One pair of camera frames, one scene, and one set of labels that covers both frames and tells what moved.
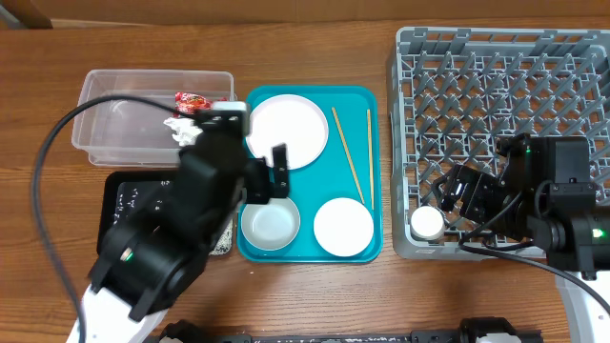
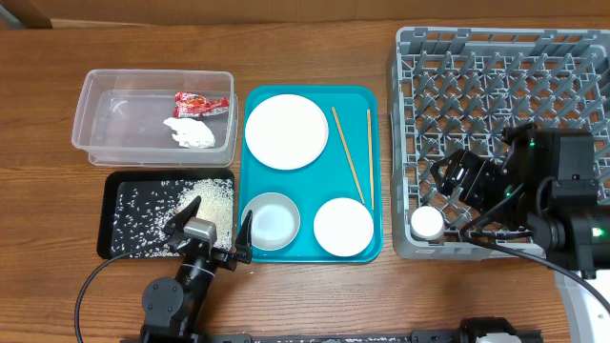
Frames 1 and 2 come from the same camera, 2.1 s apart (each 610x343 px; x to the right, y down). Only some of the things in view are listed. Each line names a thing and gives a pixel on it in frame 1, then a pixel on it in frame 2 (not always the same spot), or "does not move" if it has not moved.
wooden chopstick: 371,157 does not move
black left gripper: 257,171 to 243,249
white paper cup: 427,223 does not move
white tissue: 187,131 does not move
